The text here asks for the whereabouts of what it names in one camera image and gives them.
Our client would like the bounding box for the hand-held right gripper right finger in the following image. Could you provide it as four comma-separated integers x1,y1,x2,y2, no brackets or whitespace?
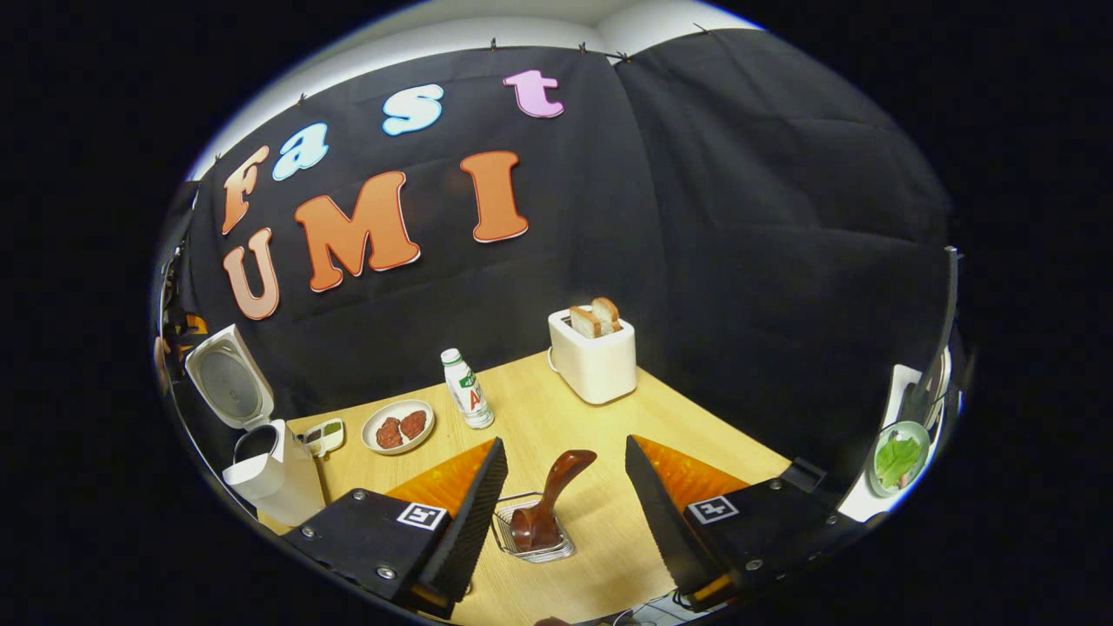
624,435,879,609

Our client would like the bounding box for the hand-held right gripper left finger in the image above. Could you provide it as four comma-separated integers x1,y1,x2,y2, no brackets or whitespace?
283,436,510,620

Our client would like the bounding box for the metal wire chopstick holder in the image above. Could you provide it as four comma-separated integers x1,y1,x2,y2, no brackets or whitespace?
491,491,576,564

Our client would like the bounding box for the brown wooden spoon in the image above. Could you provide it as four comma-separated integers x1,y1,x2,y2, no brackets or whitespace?
510,450,598,553

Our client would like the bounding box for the white rice cooker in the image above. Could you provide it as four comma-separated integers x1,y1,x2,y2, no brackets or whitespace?
184,324,327,527

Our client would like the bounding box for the white drink bottle green cap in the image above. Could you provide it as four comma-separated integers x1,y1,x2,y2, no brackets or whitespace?
440,348,496,430

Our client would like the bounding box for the white oval plate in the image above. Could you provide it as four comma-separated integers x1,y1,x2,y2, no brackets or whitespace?
361,399,436,456

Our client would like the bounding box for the black table edge clamp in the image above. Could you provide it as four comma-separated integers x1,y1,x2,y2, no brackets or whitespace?
780,458,827,495

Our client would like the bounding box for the small white sauce dish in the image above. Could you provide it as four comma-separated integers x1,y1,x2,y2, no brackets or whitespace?
298,418,346,458

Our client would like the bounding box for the white toaster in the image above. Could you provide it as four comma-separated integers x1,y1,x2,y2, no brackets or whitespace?
548,306,637,406

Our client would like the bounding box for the green lettuce leaf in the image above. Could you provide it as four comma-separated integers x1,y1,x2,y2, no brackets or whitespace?
876,432,923,488

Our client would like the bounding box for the pale green bowl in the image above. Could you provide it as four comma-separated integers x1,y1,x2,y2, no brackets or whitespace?
870,421,931,498

